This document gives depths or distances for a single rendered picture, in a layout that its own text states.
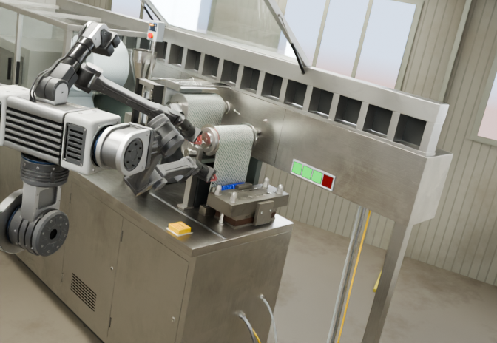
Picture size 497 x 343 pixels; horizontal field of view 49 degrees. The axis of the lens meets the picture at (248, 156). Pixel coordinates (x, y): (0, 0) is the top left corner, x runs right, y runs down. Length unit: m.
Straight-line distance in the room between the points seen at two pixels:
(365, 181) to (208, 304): 0.87
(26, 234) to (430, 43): 3.76
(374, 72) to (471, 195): 1.31
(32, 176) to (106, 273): 1.33
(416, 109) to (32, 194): 1.46
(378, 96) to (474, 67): 2.47
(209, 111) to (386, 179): 0.95
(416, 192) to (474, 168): 2.60
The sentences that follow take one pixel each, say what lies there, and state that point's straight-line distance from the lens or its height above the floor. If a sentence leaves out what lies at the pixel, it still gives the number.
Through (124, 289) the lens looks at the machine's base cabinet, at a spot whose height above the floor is 0.47.
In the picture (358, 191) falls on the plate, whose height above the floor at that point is 1.20.
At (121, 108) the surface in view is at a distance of 3.42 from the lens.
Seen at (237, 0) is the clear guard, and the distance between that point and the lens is 2.53.
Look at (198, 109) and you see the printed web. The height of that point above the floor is 1.35.
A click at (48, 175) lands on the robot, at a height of 1.33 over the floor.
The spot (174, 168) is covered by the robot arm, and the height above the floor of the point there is 1.22.
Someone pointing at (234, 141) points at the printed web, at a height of 1.26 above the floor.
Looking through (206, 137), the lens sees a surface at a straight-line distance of 2.53.
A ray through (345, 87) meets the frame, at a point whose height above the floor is 1.61.
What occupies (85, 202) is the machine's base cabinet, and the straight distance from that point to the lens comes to 2.96.
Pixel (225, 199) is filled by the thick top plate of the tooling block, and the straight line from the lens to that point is 2.48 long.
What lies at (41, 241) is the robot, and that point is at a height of 1.13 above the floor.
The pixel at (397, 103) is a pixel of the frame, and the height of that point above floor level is 1.61.
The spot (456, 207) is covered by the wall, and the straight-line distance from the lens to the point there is 4.97.
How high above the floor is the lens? 1.90
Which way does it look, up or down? 16 degrees down
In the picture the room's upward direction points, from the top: 11 degrees clockwise
